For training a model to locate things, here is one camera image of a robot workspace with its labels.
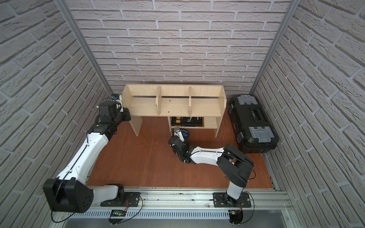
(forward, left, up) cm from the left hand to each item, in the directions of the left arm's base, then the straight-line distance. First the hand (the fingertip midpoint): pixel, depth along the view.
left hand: (121, 106), depth 79 cm
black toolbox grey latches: (-10, -77, -8) cm, 78 cm away
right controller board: (-50, -63, -27) cm, 85 cm away
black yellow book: (-1, -39, -13) cm, 41 cm away
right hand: (-9, -34, -20) cm, 40 cm away
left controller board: (-49, -2, -30) cm, 58 cm away
